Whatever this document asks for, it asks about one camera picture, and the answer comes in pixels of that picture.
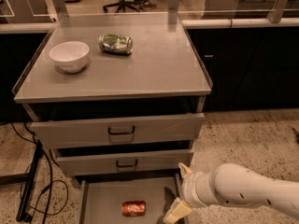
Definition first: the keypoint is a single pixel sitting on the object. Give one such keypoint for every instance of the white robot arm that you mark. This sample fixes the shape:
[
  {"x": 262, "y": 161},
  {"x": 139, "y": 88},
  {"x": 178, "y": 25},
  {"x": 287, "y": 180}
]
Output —
[{"x": 232, "y": 185}]

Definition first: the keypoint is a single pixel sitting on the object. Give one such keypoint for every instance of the white bowl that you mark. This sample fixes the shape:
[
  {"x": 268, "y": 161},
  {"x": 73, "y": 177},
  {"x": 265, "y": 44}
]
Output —
[{"x": 71, "y": 56}]

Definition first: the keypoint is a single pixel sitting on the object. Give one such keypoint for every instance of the black metal floor bar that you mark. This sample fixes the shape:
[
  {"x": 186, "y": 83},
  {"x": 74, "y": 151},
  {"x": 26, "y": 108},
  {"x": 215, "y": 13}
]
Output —
[{"x": 28, "y": 183}]

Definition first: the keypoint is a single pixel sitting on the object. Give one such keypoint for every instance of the red coke can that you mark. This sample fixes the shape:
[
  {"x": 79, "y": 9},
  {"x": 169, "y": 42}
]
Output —
[{"x": 133, "y": 208}]

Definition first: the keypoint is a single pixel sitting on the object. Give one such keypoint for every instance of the green soda can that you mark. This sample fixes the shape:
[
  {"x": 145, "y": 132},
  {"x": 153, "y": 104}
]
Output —
[{"x": 117, "y": 44}]

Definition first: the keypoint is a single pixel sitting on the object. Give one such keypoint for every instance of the bottom grey drawer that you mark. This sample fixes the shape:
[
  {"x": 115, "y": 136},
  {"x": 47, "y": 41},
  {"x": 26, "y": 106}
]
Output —
[{"x": 102, "y": 198}]

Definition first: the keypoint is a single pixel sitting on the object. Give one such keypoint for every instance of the middle grey drawer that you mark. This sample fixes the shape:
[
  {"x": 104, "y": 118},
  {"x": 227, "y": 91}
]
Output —
[{"x": 125, "y": 162}]

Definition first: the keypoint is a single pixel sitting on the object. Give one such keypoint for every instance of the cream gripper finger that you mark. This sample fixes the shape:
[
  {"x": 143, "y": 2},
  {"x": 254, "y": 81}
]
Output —
[
  {"x": 184, "y": 170},
  {"x": 178, "y": 210}
]

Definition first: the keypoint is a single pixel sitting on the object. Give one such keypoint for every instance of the grey drawer cabinet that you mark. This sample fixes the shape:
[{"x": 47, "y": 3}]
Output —
[{"x": 162, "y": 76}]

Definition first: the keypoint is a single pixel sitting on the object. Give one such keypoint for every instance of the grey drawer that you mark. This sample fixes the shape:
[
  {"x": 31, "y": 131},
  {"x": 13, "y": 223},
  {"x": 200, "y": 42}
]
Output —
[
  {"x": 125, "y": 162},
  {"x": 102, "y": 198},
  {"x": 118, "y": 131}
]

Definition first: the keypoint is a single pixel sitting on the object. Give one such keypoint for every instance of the grey background cabinet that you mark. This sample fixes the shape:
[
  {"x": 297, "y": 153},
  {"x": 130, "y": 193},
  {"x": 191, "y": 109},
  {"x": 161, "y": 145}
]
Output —
[{"x": 237, "y": 9}]

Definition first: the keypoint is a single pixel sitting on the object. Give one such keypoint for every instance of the top grey drawer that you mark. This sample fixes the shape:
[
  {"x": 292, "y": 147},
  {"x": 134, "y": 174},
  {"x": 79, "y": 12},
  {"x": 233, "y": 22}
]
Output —
[{"x": 118, "y": 131}]

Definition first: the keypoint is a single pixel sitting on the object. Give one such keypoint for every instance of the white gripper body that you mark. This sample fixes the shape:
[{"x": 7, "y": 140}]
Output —
[{"x": 189, "y": 188}]

